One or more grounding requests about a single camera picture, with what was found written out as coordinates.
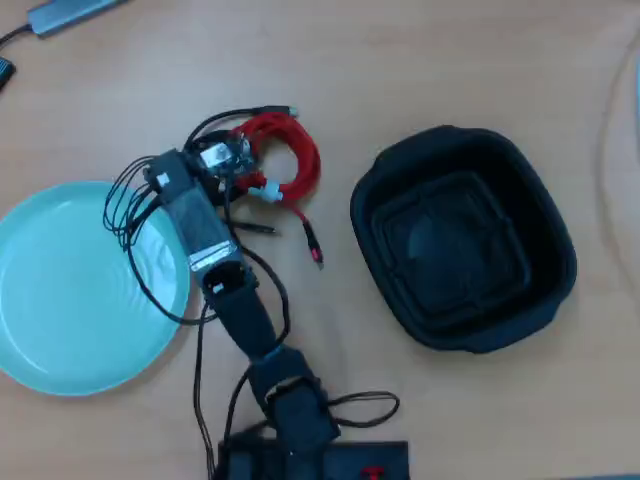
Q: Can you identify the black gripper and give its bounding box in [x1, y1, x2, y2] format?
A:
[142, 148, 202, 201]

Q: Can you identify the black charging cable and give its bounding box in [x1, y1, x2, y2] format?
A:
[183, 103, 300, 237]

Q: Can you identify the red charging cable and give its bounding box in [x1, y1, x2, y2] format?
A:
[230, 112, 326, 272]

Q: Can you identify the black bowl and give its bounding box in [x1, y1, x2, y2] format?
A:
[349, 124, 579, 356]

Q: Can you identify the light teal plate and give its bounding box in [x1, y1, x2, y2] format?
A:
[0, 180, 193, 398]

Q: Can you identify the grey USB hub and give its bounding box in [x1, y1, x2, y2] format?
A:
[26, 0, 132, 39]

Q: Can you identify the dark small device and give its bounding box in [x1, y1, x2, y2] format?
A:
[0, 56, 18, 94]

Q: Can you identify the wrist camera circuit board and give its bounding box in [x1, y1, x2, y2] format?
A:
[196, 136, 257, 177]

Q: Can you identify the black USB hub cable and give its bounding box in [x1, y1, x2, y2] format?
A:
[0, 23, 32, 50]

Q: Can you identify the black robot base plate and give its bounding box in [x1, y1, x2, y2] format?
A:
[217, 438, 412, 480]

